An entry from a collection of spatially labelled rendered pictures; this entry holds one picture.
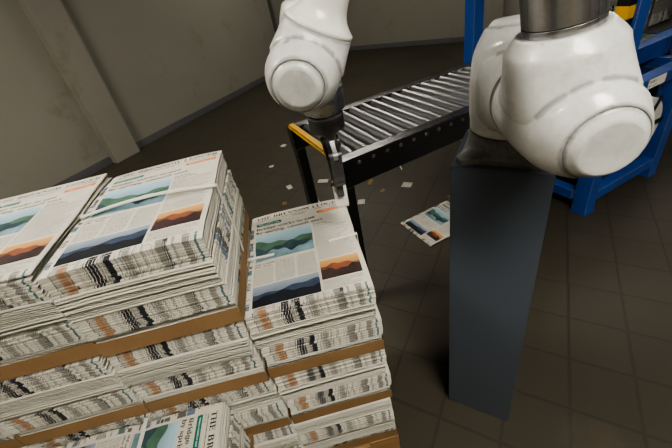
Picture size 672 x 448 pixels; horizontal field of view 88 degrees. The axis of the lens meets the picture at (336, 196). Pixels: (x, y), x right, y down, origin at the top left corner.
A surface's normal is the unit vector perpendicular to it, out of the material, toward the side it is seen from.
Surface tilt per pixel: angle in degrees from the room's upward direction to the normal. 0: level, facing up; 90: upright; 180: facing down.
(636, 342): 0
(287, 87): 98
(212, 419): 4
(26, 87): 90
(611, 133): 98
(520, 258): 90
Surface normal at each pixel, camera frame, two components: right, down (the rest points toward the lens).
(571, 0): -0.30, 0.60
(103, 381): 0.18, 0.51
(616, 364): -0.17, -0.83
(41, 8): 0.88, 0.12
